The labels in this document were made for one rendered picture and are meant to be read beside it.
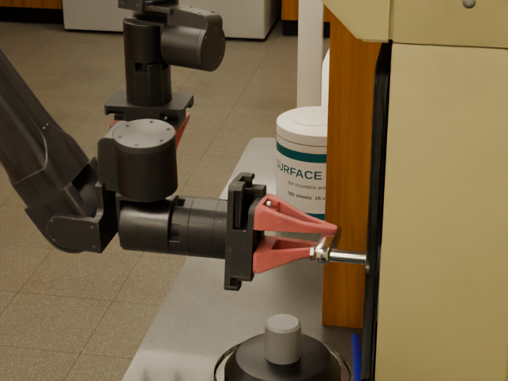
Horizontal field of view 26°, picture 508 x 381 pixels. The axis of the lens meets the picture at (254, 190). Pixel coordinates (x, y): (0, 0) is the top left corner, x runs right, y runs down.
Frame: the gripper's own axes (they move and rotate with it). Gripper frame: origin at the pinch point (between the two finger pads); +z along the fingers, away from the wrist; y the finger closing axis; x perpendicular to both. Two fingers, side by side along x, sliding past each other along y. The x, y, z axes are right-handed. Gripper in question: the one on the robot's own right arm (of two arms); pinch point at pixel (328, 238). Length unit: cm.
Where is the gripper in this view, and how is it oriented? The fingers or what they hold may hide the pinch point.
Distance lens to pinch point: 103.5
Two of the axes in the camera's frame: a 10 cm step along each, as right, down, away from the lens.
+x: 1.8, -2.1, 9.6
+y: 0.4, -9.7, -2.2
